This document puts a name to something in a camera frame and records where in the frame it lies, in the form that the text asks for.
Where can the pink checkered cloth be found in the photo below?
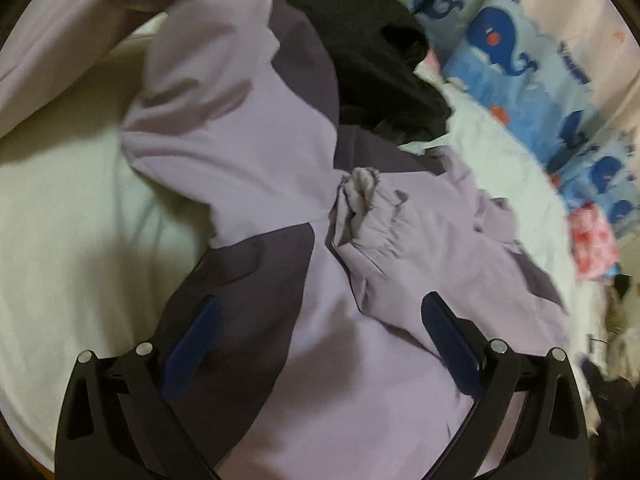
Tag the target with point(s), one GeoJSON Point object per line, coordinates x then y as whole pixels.
{"type": "Point", "coordinates": [594, 246]}

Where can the black garment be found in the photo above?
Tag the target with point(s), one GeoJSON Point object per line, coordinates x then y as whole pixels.
{"type": "Point", "coordinates": [375, 46]}

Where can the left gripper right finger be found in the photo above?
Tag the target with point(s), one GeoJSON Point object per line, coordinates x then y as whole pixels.
{"type": "Point", "coordinates": [549, 440]}

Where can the whale print curtain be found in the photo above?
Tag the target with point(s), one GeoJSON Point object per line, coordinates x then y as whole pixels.
{"type": "Point", "coordinates": [563, 76]}

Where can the purple two-tone jacket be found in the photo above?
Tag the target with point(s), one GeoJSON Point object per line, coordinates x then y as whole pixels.
{"type": "Point", "coordinates": [300, 346]}

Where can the white striped duvet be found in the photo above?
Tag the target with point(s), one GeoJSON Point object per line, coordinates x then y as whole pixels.
{"type": "Point", "coordinates": [92, 250]}

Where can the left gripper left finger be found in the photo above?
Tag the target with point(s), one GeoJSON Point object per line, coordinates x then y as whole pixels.
{"type": "Point", "coordinates": [116, 420]}

